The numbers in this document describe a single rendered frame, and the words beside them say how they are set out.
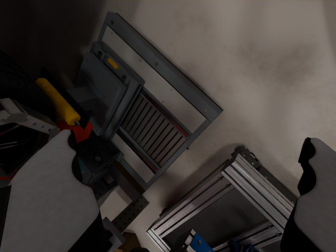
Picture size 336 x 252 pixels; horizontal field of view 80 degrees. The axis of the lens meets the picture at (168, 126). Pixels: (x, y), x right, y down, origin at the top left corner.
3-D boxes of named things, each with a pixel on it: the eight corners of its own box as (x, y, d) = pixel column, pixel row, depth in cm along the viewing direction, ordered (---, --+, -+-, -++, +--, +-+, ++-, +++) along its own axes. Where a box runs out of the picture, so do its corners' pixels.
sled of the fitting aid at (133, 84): (104, 41, 119) (91, 40, 111) (146, 81, 113) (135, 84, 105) (81, 102, 147) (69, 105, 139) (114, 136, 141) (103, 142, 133)
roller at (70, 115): (44, 72, 90) (30, 74, 86) (86, 118, 85) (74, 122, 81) (42, 82, 94) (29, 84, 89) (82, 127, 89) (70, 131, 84)
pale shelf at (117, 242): (106, 216, 114) (102, 219, 112) (126, 239, 112) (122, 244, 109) (85, 240, 139) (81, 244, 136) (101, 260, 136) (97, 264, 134)
